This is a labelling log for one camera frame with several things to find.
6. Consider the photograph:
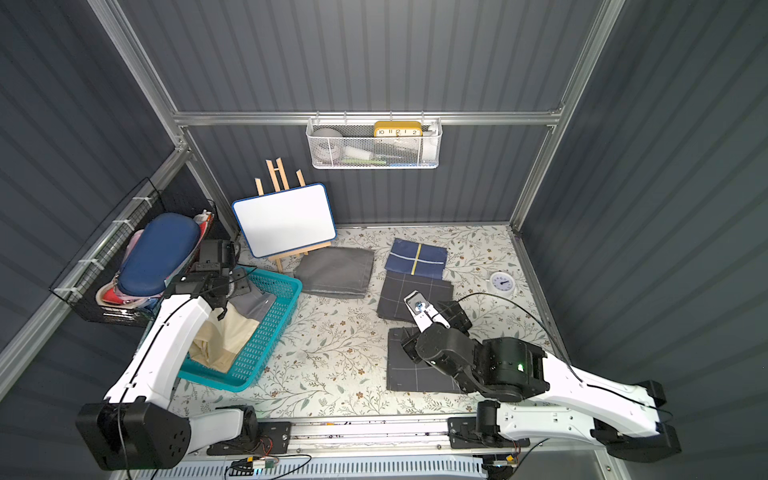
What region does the navy blue oval cushion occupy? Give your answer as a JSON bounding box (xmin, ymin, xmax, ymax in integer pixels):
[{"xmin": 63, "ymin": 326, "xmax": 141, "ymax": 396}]
[{"xmin": 117, "ymin": 213, "xmax": 200, "ymax": 297}]

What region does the small white round clock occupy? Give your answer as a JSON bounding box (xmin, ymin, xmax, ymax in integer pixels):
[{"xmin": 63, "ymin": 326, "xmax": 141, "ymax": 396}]
[{"xmin": 488, "ymin": 271, "xmax": 517, "ymax": 297}]

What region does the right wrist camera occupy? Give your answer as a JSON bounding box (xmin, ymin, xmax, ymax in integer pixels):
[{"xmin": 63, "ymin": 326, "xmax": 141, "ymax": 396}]
[{"xmin": 404, "ymin": 290, "xmax": 450, "ymax": 332}]

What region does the yellow clock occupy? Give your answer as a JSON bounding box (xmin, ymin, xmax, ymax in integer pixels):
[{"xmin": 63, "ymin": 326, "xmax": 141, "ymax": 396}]
[{"xmin": 374, "ymin": 120, "xmax": 423, "ymax": 139}]

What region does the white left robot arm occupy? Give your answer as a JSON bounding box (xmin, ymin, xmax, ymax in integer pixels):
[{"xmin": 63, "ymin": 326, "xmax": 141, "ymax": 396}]
[{"xmin": 76, "ymin": 272, "xmax": 258, "ymax": 473}]

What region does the beige and grey pillowcase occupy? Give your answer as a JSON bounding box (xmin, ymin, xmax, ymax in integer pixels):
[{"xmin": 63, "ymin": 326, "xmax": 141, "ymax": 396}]
[{"xmin": 188, "ymin": 287, "xmax": 277, "ymax": 373}]

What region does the black wire side basket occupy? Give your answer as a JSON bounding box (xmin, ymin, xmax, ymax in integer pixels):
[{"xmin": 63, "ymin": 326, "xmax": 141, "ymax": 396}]
[{"xmin": 49, "ymin": 176, "xmax": 228, "ymax": 328}]

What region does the tape roll in wall basket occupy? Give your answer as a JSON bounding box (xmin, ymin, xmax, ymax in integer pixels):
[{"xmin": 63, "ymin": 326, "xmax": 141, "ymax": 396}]
[{"xmin": 308, "ymin": 128, "xmax": 344, "ymax": 165}]

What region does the teal plastic basket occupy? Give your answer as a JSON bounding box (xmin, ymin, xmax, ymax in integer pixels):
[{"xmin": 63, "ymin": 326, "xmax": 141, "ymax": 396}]
[{"xmin": 178, "ymin": 269, "xmax": 303, "ymax": 392}]

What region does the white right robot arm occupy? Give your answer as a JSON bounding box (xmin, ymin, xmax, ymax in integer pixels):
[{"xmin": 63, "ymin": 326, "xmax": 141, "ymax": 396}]
[{"xmin": 401, "ymin": 291, "xmax": 682, "ymax": 463}]

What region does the navy folded pillowcase yellow stripe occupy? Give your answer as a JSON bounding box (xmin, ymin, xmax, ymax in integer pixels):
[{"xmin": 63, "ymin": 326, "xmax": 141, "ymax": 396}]
[{"xmin": 385, "ymin": 238, "xmax": 448, "ymax": 280}]

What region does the white wire wall basket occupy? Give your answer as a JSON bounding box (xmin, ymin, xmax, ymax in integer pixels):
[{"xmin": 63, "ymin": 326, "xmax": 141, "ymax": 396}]
[{"xmin": 306, "ymin": 117, "xmax": 443, "ymax": 170}]

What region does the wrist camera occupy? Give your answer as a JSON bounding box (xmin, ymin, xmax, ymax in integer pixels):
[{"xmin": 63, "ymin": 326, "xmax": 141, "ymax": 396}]
[
  {"xmin": 404, "ymin": 290, "xmax": 450, "ymax": 332},
  {"xmin": 194, "ymin": 240, "xmax": 236, "ymax": 272}
]

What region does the blue framed whiteboard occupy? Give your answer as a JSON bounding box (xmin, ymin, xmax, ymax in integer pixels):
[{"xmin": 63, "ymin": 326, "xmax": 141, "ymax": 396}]
[{"xmin": 232, "ymin": 184, "xmax": 337, "ymax": 258}]

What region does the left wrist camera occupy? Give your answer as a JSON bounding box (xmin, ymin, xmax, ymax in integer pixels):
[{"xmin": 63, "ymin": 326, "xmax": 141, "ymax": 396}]
[{"xmin": 194, "ymin": 240, "xmax": 236, "ymax": 272}]

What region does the metal base rail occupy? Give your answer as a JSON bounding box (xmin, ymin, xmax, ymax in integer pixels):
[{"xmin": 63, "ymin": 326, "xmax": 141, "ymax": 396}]
[{"xmin": 161, "ymin": 410, "xmax": 607, "ymax": 463}]

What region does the dark grid pillowcase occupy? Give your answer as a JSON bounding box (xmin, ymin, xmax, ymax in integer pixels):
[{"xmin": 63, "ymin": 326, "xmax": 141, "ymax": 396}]
[
  {"xmin": 386, "ymin": 327, "xmax": 462, "ymax": 394},
  {"xmin": 376, "ymin": 271, "xmax": 454, "ymax": 323}
]

